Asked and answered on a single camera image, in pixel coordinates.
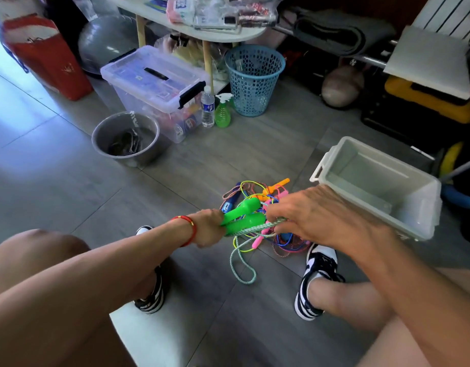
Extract person's right hand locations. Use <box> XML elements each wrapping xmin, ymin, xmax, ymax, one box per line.
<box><xmin>264</xmin><ymin>185</ymin><xmax>373</xmax><ymax>257</ymax></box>

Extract person's left hand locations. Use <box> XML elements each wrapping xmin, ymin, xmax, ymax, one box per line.
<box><xmin>191</xmin><ymin>207</ymin><xmax>230</xmax><ymax>249</ymax></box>

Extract green jump rope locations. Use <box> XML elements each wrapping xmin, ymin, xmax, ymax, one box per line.
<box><xmin>220</xmin><ymin>196</ymin><xmax>280</xmax><ymax>286</ymax></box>

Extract blue jump rope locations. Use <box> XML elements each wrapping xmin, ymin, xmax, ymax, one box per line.
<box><xmin>220</xmin><ymin>183</ymin><xmax>312</xmax><ymax>257</ymax></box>

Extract pink jump rope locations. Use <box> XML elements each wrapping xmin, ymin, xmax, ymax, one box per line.
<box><xmin>250</xmin><ymin>187</ymin><xmax>293</xmax><ymax>251</ymax></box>

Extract white plastic bin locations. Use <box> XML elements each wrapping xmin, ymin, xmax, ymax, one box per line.
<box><xmin>309</xmin><ymin>136</ymin><xmax>444</xmax><ymax>242</ymax></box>

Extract yellow rope orange handles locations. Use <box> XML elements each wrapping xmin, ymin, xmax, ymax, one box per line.
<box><xmin>238</xmin><ymin>177</ymin><xmax>291</xmax><ymax>207</ymax></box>

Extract person's right forearm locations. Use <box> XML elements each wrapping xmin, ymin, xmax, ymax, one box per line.
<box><xmin>350</xmin><ymin>221</ymin><xmax>470</xmax><ymax>367</ymax></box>

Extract person's left forearm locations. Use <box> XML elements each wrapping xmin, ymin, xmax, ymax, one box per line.
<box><xmin>0</xmin><ymin>218</ymin><xmax>196</xmax><ymax>367</ymax></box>

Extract person's right leg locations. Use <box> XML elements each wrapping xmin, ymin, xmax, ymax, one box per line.
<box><xmin>307</xmin><ymin>267</ymin><xmax>470</xmax><ymax>367</ymax></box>

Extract person's leg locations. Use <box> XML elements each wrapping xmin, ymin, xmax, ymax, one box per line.
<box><xmin>307</xmin><ymin>267</ymin><xmax>470</xmax><ymax>367</ymax></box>
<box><xmin>0</xmin><ymin>229</ymin><xmax>159</xmax><ymax>367</ymax></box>

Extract person's left leg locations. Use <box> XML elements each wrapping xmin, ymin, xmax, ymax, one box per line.
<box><xmin>0</xmin><ymin>229</ymin><xmax>159</xmax><ymax>367</ymax></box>

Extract black white right shoe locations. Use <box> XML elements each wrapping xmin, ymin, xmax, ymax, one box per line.
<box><xmin>293</xmin><ymin>243</ymin><xmax>346</xmax><ymax>322</ymax></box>

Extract black white shoe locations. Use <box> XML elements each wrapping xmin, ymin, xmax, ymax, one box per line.
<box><xmin>293</xmin><ymin>243</ymin><xmax>346</xmax><ymax>322</ymax></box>
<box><xmin>133</xmin><ymin>224</ymin><xmax>166</xmax><ymax>314</ymax></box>

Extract black white left shoe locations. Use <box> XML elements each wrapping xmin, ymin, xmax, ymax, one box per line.
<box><xmin>133</xmin><ymin>224</ymin><xmax>166</xmax><ymax>314</ymax></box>

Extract green spray bottle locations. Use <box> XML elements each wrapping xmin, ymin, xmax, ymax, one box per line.
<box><xmin>214</xmin><ymin>92</ymin><xmax>234</xmax><ymax>129</ymax></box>

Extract small plastic water bottle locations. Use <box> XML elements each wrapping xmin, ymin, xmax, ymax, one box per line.
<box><xmin>200</xmin><ymin>85</ymin><xmax>217</xmax><ymax>129</ymax></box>

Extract brown ball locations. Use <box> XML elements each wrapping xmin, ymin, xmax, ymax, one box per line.
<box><xmin>321</xmin><ymin>66</ymin><xmax>366</xmax><ymax>109</ymax></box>

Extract multicoloured hula hoop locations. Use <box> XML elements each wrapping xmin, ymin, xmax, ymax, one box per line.
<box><xmin>437</xmin><ymin>141</ymin><xmax>470</xmax><ymax>213</ymax></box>

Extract grey metal basin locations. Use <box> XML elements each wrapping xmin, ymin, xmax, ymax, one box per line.
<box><xmin>91</xmin><ymin>111</ymin><xmax>162</xmax><ymax>168</ymax></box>

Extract blue mesh plastic basket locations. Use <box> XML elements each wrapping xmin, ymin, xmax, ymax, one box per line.
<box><xmin>224</xmin><ymin>44</ymin><xmax>287</xmax><ymax>118</ymax></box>

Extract yellow black case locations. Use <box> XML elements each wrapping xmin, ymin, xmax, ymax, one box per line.
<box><xmin>384</xmin><ymin>75</ymin><xmax>470</xmax><ymax>124</ymax></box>

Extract clear bin with black latches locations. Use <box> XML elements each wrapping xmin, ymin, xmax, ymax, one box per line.
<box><xmin>100</xmin><ymin>45</ymin><xmax>208</xmax><ymax>144</ymax></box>

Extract grey folded mat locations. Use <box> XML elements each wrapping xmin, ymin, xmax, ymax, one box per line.
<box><xmin>294</xmin><ymin>10</ymin><xmax>396</xmax><ymax>58</ymax></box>

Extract grey flat board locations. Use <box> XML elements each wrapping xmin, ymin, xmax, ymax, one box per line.
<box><xmin>383</xmin><ymin>25</ymin><xmax>470</xmax><ymax>100</ymax></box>

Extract grey exercise ball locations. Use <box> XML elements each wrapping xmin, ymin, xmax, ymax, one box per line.
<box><xmin>76</xmin><ymin>13</ymin><xmax>140</xmax><ymax>77</ymax></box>

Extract white round table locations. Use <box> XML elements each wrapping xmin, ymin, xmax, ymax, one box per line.
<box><xmin>105</xmin><ymin>0</ymin><xmax>268</xmax><ymax>92</ymax></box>

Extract clear plastic bag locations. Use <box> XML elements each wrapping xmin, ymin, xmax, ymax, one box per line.
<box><xmin>231</xmin><ymin>0</ymin><xmax>282</xmax><ymax>28</ymax></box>

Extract pink white packet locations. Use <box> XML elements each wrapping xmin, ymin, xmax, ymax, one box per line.
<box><xmin>166</xmin><ymin>0</ymin><xmax>196</xmax><ymax>26</ymax></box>

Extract red bag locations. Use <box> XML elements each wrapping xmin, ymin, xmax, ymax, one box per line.
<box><xmin>0</xmin><ymin>14</ymin><xmax>94</xmax><ymax>102</ymax></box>

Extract white radiator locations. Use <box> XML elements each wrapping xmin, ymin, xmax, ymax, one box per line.
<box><xmin>413</xmin><ymin>0</ymin><xmax>470</xmax><ymax>35</ymax></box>

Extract red string bracelet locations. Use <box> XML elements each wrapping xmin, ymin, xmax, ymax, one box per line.
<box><xmin>171</xmin><ymin>215</ymin><xmax>198</xmax><ymax>248</ymax></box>

